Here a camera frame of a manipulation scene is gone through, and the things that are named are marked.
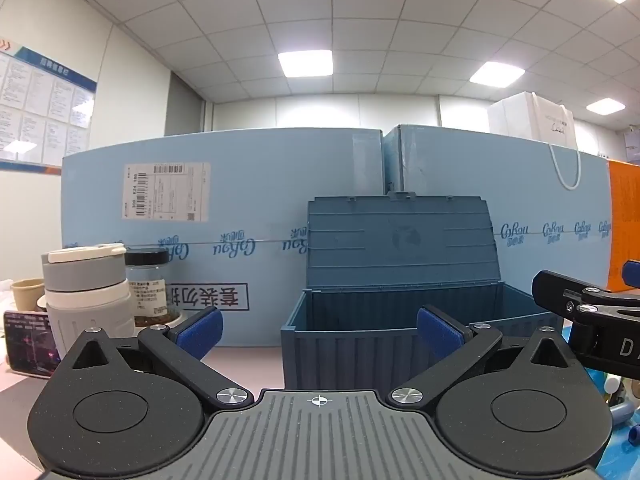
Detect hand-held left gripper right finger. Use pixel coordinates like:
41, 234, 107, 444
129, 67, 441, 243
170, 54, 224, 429
387, 304, 581, 407

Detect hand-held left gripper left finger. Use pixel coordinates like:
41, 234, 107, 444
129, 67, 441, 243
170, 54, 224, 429
65, 306, 255, 407

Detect blue plastic storage box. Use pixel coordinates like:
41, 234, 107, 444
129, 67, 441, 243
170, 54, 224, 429
280, 191, 566, 396

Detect orange box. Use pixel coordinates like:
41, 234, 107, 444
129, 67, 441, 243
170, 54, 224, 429
606, 159, 640, 293

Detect glass jar with black lid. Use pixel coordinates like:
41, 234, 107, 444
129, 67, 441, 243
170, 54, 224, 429
124, 249, 183, 328

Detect large light blue carton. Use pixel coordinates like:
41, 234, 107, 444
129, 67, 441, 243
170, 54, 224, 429
382, 124, 613, 311
61, 127, 387, 348

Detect cartoon printed desk mat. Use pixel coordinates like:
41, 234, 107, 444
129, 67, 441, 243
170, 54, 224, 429
585, 367, 640, 480

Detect grey and white travel cup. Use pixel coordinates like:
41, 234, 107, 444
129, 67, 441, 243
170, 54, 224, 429
41, 242, 136, 361

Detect smartphone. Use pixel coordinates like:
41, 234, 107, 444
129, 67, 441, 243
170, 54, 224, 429
4, 310, 61, 377

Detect white paper bag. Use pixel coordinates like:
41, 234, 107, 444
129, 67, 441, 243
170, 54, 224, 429
487, 91, 583, 191

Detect beige paper cup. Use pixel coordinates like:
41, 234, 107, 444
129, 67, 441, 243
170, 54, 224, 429
11, 278, 48, 313

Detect wall notice board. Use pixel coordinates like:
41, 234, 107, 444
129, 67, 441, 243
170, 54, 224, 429
0, 37, 98, 178

